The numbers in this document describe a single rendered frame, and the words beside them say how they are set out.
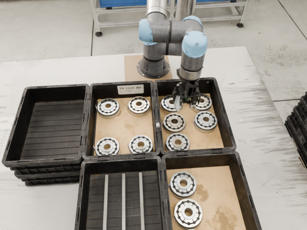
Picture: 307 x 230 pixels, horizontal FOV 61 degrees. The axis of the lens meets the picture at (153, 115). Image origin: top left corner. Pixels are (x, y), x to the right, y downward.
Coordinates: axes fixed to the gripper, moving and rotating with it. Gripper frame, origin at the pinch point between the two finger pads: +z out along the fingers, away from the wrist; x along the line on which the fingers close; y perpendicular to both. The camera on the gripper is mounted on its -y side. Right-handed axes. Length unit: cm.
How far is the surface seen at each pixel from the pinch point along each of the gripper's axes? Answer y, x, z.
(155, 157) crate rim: 20.2, -15.2, 4.1
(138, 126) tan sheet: -1.8, -19.4, 14.0
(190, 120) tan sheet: -1.5, 5.1, 14.0
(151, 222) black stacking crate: 40.4, -19.6, 14.3
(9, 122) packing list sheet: -23, -86, 27
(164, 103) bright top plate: -11.3, -5.9, 11.1
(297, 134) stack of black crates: -17, 93, 70
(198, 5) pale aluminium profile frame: -186, 64, 67
